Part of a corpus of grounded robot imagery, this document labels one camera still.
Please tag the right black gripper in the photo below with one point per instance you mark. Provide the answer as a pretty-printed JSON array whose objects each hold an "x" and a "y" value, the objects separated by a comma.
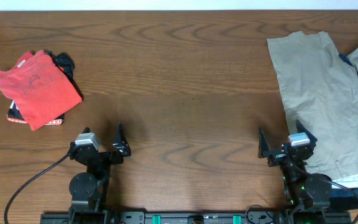
[{"x": 275, "y": 156}]

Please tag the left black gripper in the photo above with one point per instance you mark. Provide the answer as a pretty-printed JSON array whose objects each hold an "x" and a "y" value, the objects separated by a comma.
[{"x": 121, "y": 145}]

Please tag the khaki shorts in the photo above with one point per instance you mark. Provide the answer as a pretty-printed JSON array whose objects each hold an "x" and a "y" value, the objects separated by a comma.
[{"x": 320, "y": 90}]

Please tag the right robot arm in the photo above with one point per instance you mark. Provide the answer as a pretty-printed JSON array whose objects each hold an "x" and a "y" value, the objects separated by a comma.
[{"x": 308, "y": 193}]

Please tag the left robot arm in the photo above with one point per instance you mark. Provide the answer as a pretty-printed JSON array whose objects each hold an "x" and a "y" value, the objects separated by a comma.
[{"x": 89, "y": 189}]

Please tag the red folded t-shirt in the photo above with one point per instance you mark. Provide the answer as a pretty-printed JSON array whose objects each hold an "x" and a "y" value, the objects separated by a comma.
[{"x": 39, "y": 88}]

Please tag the black patterned folded garment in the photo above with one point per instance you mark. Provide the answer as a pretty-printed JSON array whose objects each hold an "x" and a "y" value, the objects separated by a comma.
[{"x": 67, "y": 66}]

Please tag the navy blue garment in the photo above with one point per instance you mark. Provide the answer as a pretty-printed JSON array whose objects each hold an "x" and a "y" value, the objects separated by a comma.
[{"x": 345, "y": 59}]

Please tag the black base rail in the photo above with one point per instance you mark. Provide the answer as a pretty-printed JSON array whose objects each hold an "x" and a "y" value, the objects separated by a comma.
[{"x": 251, "y": 216}]

